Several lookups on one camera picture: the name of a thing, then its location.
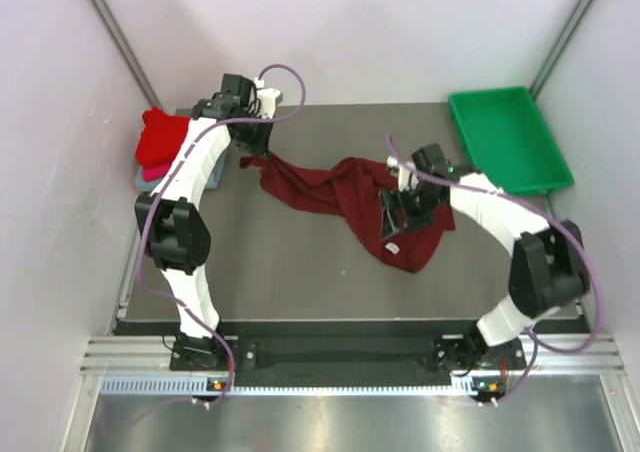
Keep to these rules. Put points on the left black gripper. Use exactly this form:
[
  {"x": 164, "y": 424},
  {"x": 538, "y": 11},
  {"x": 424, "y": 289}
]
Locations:
[{"x": 259, "y": 147}]

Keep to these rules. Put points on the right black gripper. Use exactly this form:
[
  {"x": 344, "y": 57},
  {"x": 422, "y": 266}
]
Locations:
[{"x": 391, "y": 200}]

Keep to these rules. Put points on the dark red t shirt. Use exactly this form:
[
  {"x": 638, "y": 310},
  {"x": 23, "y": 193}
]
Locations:
[{"x": 351, "y": 190}]

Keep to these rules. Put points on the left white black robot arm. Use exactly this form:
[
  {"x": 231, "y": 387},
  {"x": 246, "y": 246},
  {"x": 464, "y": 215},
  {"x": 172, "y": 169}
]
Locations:
[{"x": 174, "y": 234}]

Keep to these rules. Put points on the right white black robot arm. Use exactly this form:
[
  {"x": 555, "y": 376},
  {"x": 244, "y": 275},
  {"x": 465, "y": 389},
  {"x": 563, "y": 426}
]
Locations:
[{"x": 547, "y": 270}]

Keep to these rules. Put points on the folded bright red t shirt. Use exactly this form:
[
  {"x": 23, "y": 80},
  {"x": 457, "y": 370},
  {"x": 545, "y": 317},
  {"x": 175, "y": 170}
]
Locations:
[{"x": 161, "y": 138}]

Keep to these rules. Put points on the folded grey blue t shirt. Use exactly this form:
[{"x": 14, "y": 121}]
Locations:
[{"x": 212, "y": 182}]

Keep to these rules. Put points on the green plastic bin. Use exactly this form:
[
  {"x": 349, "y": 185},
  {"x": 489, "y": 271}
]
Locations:
[{"x": 503, "y": 133}]

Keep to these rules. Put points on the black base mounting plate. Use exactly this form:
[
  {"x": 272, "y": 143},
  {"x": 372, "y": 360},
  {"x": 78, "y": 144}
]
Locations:
[{"x": 432, "y": 355}]

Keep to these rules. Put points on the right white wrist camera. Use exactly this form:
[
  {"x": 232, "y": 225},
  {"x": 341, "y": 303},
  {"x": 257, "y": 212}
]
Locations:
[{"x": 403, "y": 171}]

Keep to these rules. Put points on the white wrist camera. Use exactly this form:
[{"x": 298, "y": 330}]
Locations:
[
  {"x": 268, "y": 99},
  {"x": 403, "y": 171}
]

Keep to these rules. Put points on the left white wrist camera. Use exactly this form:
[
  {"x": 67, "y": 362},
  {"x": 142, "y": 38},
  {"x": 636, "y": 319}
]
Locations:
[{"x": 268, "y": 99}]

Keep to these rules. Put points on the aluminium frame rail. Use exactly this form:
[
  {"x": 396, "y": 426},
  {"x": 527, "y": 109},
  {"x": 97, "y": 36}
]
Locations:
[{"x": 150, "y": 355}]

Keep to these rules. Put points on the left corner aluminium post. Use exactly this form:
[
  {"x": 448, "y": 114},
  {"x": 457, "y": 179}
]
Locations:
[{"x": 125, "y": 51}]

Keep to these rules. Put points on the corner aluminium post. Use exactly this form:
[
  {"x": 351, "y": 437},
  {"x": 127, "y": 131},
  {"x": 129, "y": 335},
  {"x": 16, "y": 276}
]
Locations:
[
  {"x": 570, "y": 27},
  {"x": 125, "y": 51}
]

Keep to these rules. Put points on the right corner aluminium post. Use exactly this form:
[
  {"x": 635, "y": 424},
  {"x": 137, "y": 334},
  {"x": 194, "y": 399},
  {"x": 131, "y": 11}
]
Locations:
[{"x": 570, "y": 27}]

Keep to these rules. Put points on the slotted grey cable duct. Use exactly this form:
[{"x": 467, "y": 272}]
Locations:
[{"x": 204, "y": 386}]

